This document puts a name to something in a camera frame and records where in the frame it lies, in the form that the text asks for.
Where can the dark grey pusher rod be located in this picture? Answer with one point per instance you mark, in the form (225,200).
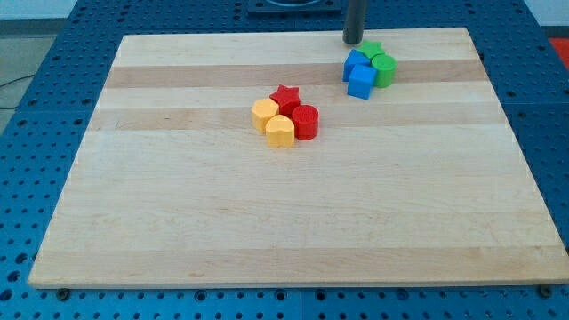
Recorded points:
(354,23)

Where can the yellow heart block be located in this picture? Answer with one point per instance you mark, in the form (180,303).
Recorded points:
(280,132)

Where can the yellow hexagon block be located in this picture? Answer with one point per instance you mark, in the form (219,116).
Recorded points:
(262,111)

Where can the wooden board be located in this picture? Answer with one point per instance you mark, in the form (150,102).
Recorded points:
(423,184)

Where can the green star block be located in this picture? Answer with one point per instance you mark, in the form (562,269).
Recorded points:
(370,49)

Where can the blue block behind cube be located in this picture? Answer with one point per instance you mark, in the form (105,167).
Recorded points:
(354,58)

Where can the red cylinder block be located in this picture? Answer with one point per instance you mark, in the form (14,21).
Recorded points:
(306,122)

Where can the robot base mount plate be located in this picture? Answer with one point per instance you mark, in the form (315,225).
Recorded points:
(292,7)

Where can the green cylinder block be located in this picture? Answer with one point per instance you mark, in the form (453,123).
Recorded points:
(386,67)

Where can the red star block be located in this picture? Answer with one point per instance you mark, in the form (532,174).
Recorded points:
(287,98)

